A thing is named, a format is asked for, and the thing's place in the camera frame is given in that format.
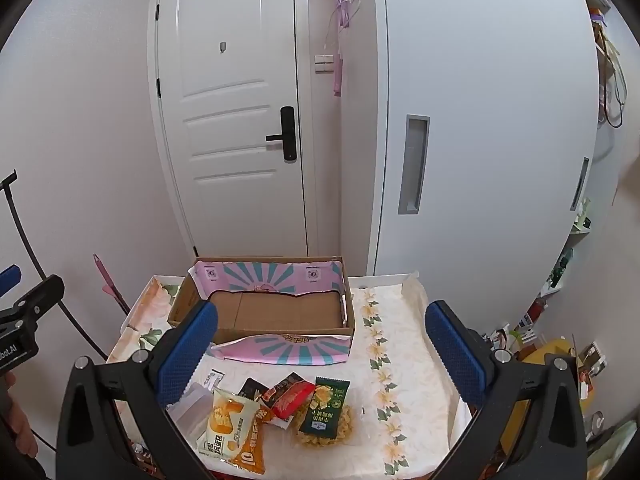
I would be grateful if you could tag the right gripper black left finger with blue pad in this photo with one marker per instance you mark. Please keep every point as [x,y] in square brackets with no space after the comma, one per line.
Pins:
[92,442]

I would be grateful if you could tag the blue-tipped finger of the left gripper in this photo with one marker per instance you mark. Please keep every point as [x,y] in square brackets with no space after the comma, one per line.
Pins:
[10,278]

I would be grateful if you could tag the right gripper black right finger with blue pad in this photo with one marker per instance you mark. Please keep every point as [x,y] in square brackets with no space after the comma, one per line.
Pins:
[477,372]

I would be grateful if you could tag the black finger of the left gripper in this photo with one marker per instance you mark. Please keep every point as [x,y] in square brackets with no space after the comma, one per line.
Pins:
[42,298]

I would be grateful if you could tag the clear plastic packet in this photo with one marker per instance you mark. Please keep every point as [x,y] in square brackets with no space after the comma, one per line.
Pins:
[192,408]

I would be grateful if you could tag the orange chiffon cake packet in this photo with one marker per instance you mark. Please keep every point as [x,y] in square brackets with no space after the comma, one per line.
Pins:
[222,422]

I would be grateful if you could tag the orange white snack bar packet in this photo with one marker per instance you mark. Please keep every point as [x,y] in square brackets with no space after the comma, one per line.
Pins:
[245,447]

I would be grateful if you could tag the red black snack packet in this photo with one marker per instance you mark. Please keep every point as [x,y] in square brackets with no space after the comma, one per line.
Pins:
[285,398]

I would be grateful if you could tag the dark green cracker packet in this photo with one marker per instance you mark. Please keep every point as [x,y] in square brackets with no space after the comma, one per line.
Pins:
[325,404]

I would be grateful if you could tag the round waffle packet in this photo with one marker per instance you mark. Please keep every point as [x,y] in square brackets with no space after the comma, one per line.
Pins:
[324,438]

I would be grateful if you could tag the person's left hand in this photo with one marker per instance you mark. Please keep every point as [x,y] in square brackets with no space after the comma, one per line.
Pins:
[22,438]

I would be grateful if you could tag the yellow stool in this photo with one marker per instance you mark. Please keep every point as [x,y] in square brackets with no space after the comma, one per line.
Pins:
[551,397]

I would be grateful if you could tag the cardboard box pink lining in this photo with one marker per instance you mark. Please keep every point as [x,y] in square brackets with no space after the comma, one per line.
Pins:
[273,310]

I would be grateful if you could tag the white panel door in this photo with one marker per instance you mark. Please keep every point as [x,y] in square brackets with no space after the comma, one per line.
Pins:
[221,70]

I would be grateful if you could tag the white sliding wardrobe door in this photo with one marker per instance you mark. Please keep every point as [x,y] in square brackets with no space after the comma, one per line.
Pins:
[511,90]

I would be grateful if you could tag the pink handled tool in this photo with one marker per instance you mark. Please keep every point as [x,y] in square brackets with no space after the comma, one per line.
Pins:
[109,285]

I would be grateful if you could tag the black door handle lock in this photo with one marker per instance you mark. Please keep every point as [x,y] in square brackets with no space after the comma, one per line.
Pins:
[287,136]

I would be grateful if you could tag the grey recessed door handle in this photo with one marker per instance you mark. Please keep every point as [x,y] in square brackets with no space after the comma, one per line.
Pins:
[413,164]

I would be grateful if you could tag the white wall switch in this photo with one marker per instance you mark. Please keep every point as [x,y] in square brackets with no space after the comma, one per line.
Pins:
[324,63]

